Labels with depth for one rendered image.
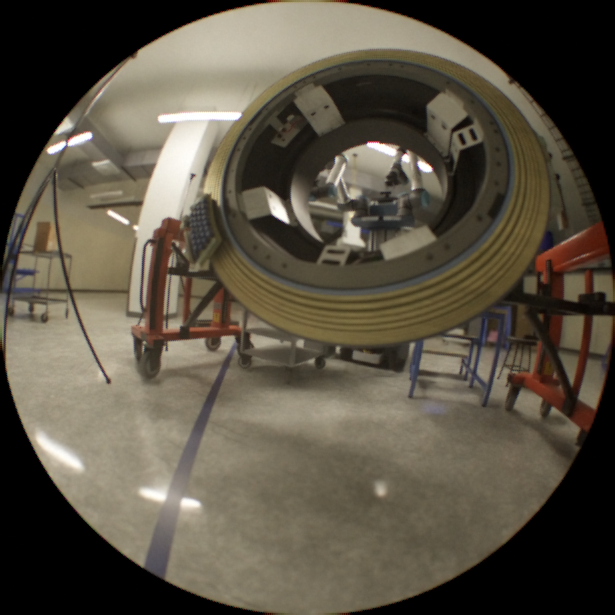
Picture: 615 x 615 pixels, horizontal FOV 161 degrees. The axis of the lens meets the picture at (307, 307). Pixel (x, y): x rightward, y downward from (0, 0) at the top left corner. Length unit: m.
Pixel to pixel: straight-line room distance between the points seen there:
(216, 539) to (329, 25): 4.30
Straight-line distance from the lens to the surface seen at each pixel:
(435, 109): 1.09
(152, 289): 1.39
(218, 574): 0.57
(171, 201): 3.93
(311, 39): 3.96
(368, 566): 0.60
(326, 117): 1.33
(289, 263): 0.70
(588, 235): 1.20
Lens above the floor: 0.54
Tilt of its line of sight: 2 degrees down
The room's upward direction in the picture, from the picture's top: 6 degrees clockwise
